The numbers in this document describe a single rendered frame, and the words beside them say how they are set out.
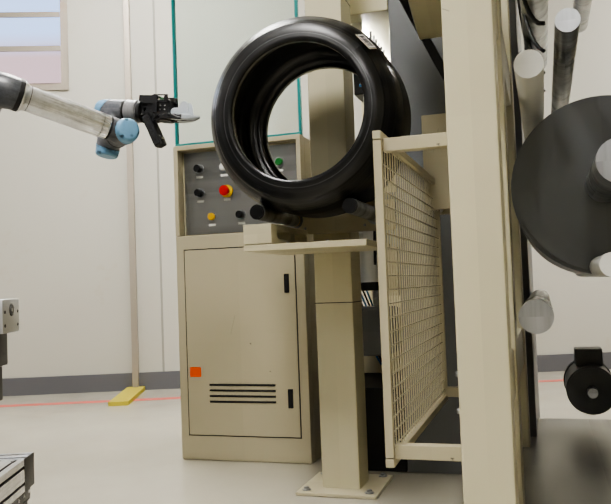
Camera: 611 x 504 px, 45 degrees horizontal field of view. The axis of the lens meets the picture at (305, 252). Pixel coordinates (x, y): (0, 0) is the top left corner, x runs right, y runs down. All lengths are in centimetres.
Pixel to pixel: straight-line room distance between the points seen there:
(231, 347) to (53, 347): 264
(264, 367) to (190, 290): 44
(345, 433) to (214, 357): 74
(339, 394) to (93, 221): 324
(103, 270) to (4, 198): 84
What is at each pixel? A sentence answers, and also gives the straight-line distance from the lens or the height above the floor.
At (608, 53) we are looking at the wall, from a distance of 611.
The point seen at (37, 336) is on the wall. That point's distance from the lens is 549.
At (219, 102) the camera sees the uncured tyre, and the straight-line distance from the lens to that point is 225.
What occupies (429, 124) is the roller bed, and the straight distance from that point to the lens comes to 239.
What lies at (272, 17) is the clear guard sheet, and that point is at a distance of 312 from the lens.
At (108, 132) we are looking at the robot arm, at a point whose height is 117.
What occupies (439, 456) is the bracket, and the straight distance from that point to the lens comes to 159.
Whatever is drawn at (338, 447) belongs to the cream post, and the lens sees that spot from 254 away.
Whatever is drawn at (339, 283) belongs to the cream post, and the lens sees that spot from 248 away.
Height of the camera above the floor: 68
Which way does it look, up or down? 3 degrees up
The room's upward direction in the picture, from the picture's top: 2 degrees counter-clockwise
